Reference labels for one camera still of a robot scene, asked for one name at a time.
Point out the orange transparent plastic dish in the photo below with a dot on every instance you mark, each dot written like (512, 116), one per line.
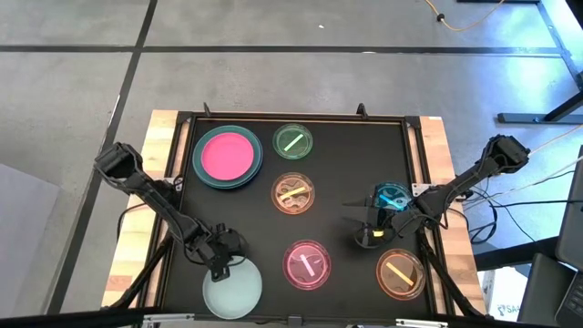
(391, 287)
(280, 202)

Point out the white printed box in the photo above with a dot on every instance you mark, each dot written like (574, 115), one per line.
(501, 291)

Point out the grey panel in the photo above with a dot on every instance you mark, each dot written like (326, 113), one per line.
(23, 237)

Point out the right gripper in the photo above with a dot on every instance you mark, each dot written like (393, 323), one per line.
(387, 225)

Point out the black clamp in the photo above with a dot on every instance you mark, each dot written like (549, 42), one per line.
(362, 110)
(207, 110)

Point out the white strip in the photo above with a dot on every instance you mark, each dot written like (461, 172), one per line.
(308, 266)

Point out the silver mounting plate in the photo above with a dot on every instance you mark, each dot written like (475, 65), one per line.
(419, 189)

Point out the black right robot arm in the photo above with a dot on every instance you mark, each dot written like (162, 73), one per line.
(455, 187)

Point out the yellow strip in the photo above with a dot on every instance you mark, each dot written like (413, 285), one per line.
(400, 273)
(293, 192)

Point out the pale mint plastic plate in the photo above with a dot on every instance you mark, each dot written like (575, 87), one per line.
(237, 296)

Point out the dark grey case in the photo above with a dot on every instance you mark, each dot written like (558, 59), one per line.
(542, 291)

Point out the blue transparent plastic dish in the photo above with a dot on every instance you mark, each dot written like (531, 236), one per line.
(401, 193)

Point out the pink transparent plastic dish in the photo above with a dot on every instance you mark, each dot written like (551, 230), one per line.
(293, 275)

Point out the black table mat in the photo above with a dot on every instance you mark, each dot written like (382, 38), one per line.
(341, 150)

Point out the black crossbar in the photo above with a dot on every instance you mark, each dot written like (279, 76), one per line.
(68, 319)

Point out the green transparent plastic dish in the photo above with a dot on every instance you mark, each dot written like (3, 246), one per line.
(280, 136)

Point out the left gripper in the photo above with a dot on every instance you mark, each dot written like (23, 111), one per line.
(221, 246)

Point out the blue plastic plate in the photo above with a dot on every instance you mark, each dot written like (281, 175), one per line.
(251, 180)

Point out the silver bracket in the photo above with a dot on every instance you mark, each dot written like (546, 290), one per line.
(421, 323)
(168, 318)

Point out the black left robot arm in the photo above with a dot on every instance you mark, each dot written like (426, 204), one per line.
(155, 200)

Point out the light green strip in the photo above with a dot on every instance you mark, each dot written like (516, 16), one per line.
(293, 142)

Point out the black desk frame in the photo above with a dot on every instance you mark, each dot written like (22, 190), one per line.
(524, 118)

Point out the pink plastic plate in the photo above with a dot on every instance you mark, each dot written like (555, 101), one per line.
(228, 157)

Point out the dark grey laptop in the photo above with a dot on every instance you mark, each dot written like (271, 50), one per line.
(571, 228)

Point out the dark teal plastic plate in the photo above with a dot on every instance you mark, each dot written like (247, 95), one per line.
(196, 157)

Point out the light blue strip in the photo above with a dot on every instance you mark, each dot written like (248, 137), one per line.
(391, 201)

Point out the black plug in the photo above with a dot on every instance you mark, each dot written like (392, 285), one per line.
(440, 17)

